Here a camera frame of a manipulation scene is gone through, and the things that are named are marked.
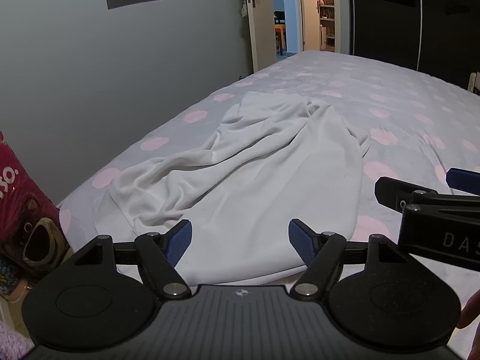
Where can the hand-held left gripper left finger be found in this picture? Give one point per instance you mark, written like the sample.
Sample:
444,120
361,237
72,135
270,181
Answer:
179,243

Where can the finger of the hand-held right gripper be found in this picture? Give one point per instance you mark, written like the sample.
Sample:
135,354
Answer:
463,180
390,191

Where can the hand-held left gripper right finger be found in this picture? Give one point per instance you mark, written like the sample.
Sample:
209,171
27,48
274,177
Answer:
302,242

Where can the white garment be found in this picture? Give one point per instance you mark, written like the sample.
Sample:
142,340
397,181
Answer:
262,180

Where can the person's right hand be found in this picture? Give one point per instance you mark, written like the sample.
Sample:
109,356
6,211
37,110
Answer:
471,309

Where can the polka dot bed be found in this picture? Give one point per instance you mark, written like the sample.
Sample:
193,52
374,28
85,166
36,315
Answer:
375,90

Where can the pink bear print bag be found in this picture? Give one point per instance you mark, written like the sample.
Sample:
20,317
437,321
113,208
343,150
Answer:
26,210

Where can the colourful printed object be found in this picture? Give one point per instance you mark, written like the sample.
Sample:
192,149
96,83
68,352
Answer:
10,275

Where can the black wardrobe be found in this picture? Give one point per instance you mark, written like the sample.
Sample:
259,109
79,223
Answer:
393,18

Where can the storage shelf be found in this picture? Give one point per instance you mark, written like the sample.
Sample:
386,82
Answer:
327,15

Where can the wooden stool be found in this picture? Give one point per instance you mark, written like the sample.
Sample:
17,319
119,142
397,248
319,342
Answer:
279,39

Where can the purple fuzzy cloth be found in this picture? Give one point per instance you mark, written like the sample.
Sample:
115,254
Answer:
13,341

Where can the white door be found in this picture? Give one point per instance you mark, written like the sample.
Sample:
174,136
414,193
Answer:
262,18

